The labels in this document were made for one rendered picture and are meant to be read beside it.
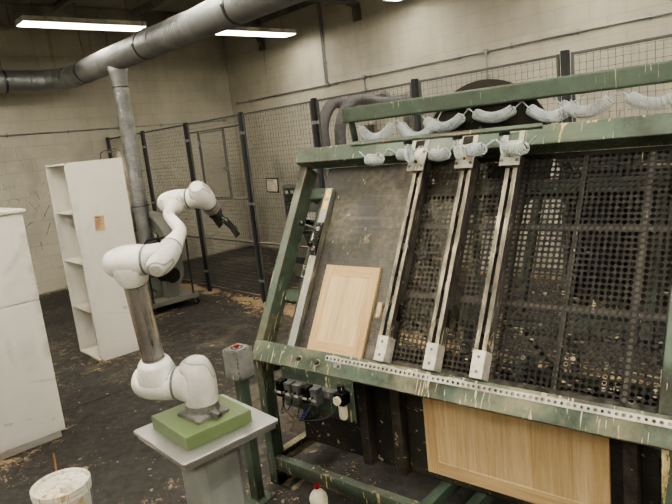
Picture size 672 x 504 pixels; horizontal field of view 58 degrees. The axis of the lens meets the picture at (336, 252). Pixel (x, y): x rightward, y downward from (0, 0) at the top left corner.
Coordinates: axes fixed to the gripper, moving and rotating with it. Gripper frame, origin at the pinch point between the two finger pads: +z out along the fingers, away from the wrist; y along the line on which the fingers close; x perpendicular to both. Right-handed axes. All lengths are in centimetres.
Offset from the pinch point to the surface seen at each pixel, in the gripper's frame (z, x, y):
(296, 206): 31, 42, 4
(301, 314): 40, -12, 47
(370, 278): 23, 21, 77
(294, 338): 43, -25, 50
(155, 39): 138, 189, -364
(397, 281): 12, 22, 95
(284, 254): 38.5, 13.8, 13.7
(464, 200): -7, 69, 108
